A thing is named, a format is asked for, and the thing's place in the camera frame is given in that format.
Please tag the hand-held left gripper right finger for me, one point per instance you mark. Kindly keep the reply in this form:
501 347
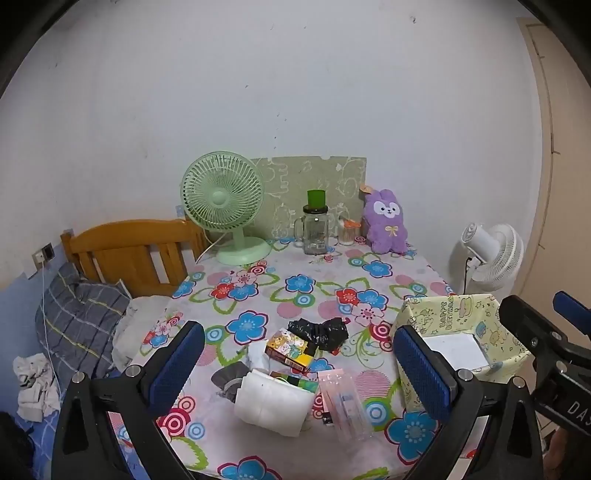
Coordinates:
422 378

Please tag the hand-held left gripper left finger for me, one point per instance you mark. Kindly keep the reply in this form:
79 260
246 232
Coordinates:
175 364

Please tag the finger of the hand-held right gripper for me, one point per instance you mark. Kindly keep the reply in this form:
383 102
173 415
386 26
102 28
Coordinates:
521 318
570 307

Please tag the yellow fabric storage box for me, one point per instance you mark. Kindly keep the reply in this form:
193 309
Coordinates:
443 314

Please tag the green orange tissue pack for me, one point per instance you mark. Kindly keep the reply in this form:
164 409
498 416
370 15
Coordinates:
304 384

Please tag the person's right forearm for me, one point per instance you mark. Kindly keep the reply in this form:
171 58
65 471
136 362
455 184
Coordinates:
555 454

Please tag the white flat item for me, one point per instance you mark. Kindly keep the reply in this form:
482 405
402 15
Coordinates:
455 350

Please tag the white bed cloth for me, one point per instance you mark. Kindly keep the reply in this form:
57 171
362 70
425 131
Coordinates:
138 323

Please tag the grey cloth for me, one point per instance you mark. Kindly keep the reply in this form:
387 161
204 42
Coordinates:
231 376

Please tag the white standing fan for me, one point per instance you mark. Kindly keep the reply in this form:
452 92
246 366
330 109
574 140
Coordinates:
498 258

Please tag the white crumpled wrapper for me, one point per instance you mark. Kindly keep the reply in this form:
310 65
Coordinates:
256 357

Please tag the clear plastic package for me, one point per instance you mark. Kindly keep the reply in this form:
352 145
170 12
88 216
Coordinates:
344 406

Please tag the white tissue pack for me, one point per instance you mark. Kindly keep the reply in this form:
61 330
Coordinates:
268 406

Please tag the black plastic bag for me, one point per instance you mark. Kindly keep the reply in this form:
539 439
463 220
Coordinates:
323 334

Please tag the grey plaid pillow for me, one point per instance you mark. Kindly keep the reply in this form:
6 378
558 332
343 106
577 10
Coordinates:
78 314

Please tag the colourful cartoon box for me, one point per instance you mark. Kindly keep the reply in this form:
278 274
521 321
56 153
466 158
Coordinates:
286 348

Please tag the beige door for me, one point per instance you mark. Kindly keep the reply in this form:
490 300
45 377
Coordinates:
568 184

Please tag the floral tablecloth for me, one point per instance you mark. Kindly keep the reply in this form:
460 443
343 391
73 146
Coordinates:
286 286

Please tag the wooden chair back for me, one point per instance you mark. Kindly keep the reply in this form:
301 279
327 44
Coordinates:
129 235

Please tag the crumpled white cloth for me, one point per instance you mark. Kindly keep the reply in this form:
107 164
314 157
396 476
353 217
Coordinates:
34 392

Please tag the purple plush bunny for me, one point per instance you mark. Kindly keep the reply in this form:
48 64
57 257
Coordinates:
385 226

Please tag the small container orange lid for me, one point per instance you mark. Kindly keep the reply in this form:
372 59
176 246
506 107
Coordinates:
348 235

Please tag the green desk fan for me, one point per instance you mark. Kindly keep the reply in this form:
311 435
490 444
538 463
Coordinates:
221 198

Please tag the dark cloth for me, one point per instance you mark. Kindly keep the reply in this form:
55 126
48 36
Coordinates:
14 443

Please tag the glass jar mug green lid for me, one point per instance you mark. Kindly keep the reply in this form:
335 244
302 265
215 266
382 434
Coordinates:
315 226

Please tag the patterned green board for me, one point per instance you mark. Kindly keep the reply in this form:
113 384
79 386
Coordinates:
295 184

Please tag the wall socket with charger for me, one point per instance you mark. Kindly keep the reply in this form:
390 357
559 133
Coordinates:
44 253

